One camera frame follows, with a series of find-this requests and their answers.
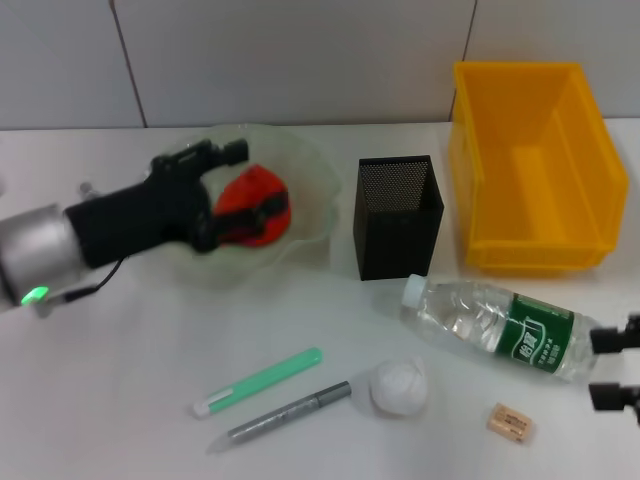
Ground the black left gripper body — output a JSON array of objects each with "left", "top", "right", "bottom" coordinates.
[{"left": 64, "top": 142, "right": 219, "bottom": 269}]

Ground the red knitted toy orange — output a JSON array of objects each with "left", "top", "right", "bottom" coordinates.
[{"left": 212, "top": 163, "right": 292, "bottom": 250}]

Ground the clear water bottle green label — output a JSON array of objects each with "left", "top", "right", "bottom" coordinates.
[{"left": 399, "top": 273, "right": 609, "bottom": 385}]

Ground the green pen white cap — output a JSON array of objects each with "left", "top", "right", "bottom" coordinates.
[{"left": 188, "top": 347, "right": 324, "bottom": 419}]

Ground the grey marker pen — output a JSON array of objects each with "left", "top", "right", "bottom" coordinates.
[{"left": 207, "top": 380, "right": 353, "bottom": 455}]

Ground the white paper ball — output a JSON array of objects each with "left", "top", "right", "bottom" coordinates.
[{"left": 368, "top": 355, "right": 430, "bottom": 419}]

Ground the clear glass fruit plate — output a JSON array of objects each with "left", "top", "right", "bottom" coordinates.
[{"left": 137, "top": 123, "right": 342, "bottom": 290}]

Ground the beige eraser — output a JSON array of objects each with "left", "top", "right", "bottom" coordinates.
[{"left": 487, "top": 402, "right": 536, "bottom": 441}]

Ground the black mesh pen holder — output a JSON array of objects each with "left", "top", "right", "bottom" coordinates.
[{"left": 352, "top": 154, "right": 445, "bottom": 281}]

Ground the yellow plastic storage bin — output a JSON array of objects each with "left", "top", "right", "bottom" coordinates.
[{"left": 447, "top": 60, "right": 630, "bottom": 279}]

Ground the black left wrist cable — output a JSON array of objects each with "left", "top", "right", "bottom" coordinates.
[{"left": 47, "top": 257, "right": 124, "bottom": 306}]

